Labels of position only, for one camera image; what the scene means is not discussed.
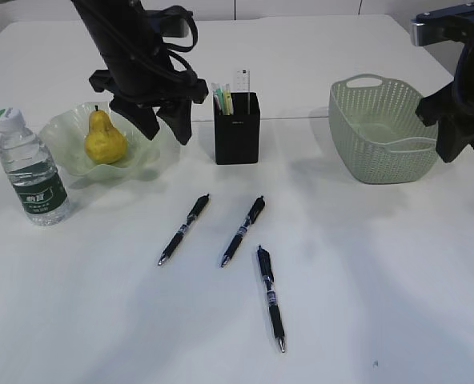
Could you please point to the black pen on ruler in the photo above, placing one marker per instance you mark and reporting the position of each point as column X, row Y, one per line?
column 266, row 271

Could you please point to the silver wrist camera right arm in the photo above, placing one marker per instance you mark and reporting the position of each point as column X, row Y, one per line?
column 454, row 23

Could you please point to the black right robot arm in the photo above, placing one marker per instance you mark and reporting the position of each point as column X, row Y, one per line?
column 294, row 61

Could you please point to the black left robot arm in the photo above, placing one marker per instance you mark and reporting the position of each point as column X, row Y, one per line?
column 145, row 71

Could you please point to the black pen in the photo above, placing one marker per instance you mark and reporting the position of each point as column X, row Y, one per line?
column 266, row 271
column 250, row 219
column 192, row 216

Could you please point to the clear water bottle green label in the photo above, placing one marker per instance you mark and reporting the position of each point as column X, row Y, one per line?
column 31, row 170

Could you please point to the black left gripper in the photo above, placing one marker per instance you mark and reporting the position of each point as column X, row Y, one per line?
column 175, row 103

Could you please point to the yellow pear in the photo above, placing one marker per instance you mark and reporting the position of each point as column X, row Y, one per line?
column 104, row 144

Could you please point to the black square pen holder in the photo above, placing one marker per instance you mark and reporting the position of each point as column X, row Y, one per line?
column 237, row 135

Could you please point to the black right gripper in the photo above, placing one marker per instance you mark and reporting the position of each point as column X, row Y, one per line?
column 453, row 113

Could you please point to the green wavy glass plate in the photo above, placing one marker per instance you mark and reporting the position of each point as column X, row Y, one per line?
column 64, row 136

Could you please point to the green woven plastic basket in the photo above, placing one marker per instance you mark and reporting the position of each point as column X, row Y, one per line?
column 376, row 132

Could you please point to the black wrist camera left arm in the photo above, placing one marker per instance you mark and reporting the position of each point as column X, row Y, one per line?
column 170, row 24

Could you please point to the clear plastic ruler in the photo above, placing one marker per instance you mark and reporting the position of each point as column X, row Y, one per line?
column 242, row 84

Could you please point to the yellow utility knife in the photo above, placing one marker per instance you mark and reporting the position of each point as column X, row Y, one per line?
column 226, row 91

